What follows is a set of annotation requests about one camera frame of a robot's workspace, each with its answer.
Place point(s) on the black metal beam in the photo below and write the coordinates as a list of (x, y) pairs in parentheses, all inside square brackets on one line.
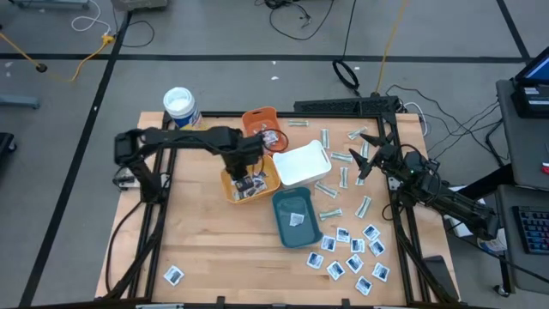
[(489, 182)]

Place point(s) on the yellow plastic bin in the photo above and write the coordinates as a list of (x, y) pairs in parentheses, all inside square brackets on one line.
[(227, 180)]

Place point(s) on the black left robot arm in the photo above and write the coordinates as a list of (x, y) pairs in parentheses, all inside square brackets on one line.
[(184, 136)]

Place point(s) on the Lysol wipes canister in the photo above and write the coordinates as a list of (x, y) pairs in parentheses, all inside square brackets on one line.
[(182, 107)]

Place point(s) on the black wheeled object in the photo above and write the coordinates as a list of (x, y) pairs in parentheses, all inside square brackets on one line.
[(5, 146)]

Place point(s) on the black device box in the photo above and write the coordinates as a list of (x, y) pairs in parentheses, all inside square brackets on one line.
[(529, 103)]

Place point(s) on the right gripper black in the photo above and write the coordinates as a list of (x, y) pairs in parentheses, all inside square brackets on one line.
[(388, 159)]

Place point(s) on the green-striped bandage wrapper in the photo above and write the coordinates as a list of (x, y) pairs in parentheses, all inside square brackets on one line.
[(357, 133), (344, 177), (330, 214), (326, 189), (359, 182), (363, 207), (365, 151), (298, 122), (341, 157), (325, 138)]

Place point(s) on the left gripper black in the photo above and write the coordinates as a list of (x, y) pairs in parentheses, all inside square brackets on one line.
[(238, 163)]

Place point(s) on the computer monitor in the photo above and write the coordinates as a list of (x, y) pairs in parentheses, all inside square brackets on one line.
[(538, 70)]

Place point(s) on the teal plastic bin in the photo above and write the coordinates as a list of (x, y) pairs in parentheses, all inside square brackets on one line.
[(285, 206)]

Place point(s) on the lying wipes canister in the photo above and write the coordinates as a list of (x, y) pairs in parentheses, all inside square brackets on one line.
[(493, 246)]

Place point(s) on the silver mounting bracket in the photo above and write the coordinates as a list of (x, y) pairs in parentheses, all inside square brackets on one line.
[(393, 183), (124, 182)]

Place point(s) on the orange plastic bin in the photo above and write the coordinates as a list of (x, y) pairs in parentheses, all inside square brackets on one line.
[(257, 118)]

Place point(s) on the grey side table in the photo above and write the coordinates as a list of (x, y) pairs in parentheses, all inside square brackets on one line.
[(525, 270)]

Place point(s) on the black flat pad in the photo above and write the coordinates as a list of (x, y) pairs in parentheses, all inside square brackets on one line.
[(439, 274)]

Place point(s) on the white plastic bin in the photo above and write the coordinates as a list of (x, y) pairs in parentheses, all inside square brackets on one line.
[(300, 165)]

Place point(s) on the grey metal foot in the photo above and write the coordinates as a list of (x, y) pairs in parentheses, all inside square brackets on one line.
[(19, 102)]

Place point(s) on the small red object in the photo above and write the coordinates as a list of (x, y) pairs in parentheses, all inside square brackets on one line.
[(546, 168)]

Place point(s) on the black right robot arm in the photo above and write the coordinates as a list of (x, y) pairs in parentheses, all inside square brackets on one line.
[(450, 201)]

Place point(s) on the white box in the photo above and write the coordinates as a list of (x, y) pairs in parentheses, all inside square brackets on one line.
[(463, 232)]

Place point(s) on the black computer keyboard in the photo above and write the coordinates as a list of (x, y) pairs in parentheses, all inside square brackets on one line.
[(534, 229)]

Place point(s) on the grey metal base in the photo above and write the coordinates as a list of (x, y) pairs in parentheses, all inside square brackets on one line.
[(47, 3), (139, 4)]

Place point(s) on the grey desk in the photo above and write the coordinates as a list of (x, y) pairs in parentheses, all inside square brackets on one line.
[(527, 146)]

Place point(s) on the black round floor puck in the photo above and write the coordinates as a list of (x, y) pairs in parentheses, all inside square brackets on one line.
[(41, 68)]

